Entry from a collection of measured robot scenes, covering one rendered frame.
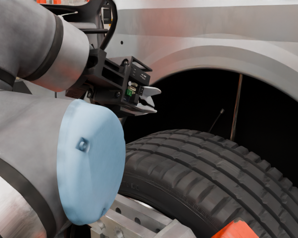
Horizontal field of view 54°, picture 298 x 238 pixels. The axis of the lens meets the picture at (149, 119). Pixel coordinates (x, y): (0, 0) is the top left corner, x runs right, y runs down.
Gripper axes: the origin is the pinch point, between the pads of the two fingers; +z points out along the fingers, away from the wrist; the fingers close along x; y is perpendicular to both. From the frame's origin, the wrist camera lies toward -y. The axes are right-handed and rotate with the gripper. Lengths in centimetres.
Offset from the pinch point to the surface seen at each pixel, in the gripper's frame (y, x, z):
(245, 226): 23.0, -16.4, -2.0
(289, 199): 23.8, -11.7, 16.1
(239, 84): -1.6, 21.1, 44.7
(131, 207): 4.6, -18.5, -3.1
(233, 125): -4, 9, 51
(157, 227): 9.8, -20.3, -2.4
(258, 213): 21.7, -14.8, 6.7
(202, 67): 0.4, 15.2, 16.9
